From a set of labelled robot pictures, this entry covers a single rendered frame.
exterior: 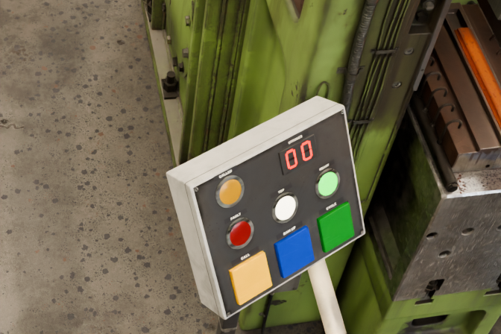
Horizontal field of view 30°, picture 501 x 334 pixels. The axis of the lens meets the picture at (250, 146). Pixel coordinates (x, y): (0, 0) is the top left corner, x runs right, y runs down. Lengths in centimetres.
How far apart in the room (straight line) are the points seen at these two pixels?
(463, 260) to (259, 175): 79
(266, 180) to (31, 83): 178
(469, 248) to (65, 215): 130
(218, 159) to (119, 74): 175
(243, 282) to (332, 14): 52
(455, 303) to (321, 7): 101
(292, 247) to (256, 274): 9
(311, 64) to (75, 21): 176
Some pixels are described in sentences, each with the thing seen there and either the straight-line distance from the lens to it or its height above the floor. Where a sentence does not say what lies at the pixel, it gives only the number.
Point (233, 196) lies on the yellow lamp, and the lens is 158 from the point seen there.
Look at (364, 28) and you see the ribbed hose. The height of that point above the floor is 124.
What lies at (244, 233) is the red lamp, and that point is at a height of 109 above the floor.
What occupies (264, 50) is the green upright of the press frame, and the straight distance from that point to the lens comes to 234.
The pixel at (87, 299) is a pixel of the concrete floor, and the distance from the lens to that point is 279.
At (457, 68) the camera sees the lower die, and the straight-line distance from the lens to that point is 213.
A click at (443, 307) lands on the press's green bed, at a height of 39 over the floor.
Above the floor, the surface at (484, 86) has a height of 101.
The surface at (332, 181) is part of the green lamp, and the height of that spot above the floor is 109.
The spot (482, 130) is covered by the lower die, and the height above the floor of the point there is 99.
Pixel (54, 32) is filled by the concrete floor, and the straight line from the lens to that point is 345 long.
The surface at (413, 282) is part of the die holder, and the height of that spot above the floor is 56.
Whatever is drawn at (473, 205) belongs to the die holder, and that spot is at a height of 87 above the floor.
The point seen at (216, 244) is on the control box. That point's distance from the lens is 160.
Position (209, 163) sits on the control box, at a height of 118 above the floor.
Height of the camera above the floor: 244
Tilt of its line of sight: 51 degrees down
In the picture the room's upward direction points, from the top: 11 degrees clockwise
